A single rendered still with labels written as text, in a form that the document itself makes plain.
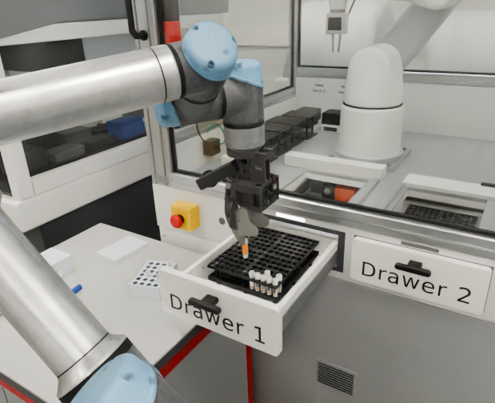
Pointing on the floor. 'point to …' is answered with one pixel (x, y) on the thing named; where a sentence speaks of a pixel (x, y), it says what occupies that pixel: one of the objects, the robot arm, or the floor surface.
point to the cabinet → (378, 349)
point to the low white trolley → (195, 391)
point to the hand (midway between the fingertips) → (241, 236)
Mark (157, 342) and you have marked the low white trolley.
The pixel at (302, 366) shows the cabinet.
